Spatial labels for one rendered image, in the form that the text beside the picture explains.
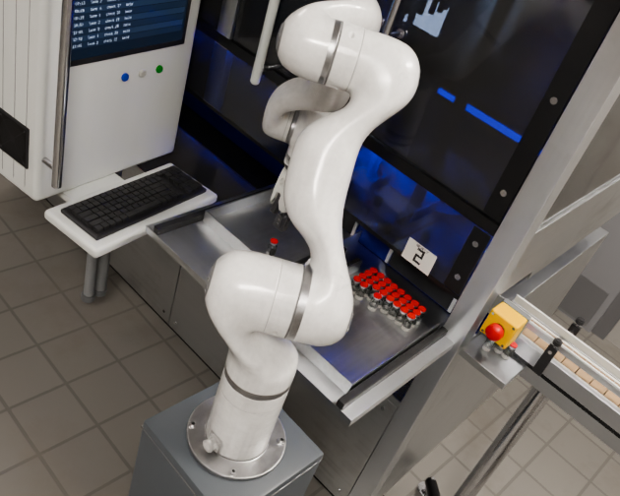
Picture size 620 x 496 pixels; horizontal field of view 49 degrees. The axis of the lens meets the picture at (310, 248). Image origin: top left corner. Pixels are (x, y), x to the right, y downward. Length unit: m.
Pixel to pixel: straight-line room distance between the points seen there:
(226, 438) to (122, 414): 1.19
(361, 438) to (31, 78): 1.30
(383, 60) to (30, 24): 0.88
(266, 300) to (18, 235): 2.11
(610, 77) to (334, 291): 0.66
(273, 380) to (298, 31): 0.55
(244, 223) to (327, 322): 0.80
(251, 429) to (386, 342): 0.49
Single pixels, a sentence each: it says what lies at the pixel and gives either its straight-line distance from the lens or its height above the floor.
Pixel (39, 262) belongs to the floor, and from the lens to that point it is 2.90.
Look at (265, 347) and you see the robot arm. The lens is 1.11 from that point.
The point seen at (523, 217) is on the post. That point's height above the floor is 1.26.
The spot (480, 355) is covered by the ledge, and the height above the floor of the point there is 0.88.
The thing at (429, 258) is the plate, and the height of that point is 1.03.
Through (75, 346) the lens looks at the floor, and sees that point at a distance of 2.59.
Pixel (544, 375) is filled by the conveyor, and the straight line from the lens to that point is 1.74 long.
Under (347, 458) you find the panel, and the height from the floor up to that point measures 0.27.
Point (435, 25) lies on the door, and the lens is 1.53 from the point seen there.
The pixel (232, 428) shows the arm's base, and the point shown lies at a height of 0.96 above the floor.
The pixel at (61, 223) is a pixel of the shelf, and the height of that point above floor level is 0.80.
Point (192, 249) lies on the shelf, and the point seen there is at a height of 0.88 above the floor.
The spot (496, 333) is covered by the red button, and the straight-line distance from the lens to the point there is 1.57.
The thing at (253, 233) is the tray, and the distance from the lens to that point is 1.76.
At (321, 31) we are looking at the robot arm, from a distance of 1.05.
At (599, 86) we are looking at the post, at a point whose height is 1.57.
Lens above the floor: 1.92
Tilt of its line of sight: 36 degrees down
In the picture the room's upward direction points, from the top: 20 degrees clockwise
